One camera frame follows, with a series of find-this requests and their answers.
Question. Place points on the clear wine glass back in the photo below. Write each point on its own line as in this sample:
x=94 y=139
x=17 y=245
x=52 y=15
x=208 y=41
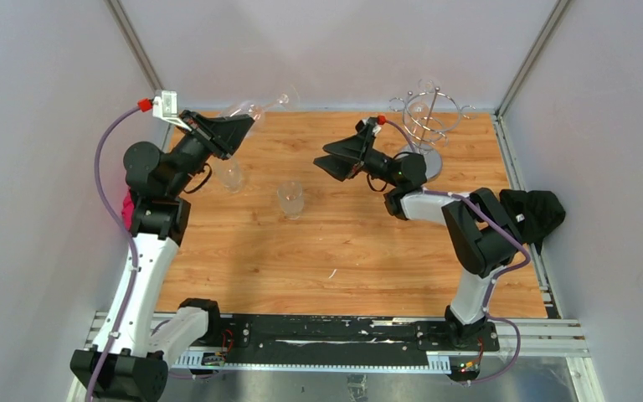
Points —
x=427 y=86

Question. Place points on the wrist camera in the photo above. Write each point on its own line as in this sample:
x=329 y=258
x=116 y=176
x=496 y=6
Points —
x=164 y=107
x=370 y=126

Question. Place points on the patterned clear wine glass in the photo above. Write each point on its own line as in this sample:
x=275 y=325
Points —
x=228 y=173

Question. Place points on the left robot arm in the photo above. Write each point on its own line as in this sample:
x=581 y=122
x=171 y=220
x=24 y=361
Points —
x=129 y=359

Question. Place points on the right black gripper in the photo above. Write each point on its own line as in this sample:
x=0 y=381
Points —
x=342 y=167

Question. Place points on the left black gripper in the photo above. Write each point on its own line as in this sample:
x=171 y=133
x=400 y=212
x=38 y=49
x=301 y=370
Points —
x=221 y=136

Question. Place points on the pink cloth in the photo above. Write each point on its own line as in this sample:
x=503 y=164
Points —
x=127 y=210

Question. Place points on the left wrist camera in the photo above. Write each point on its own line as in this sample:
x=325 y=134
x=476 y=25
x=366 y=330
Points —
x=164 y=107

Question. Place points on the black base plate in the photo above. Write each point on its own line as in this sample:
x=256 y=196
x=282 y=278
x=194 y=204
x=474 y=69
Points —
x=335 y=342

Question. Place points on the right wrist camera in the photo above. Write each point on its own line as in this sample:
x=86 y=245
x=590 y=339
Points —
x=370 y=126

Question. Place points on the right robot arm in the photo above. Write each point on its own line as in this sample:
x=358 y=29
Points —
x=485 y=237

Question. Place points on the chrome wine glass rack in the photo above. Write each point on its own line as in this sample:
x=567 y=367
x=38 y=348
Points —
x=427 y=127

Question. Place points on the aluminium frame rail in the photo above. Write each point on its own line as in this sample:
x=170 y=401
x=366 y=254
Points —
x=525 y=338

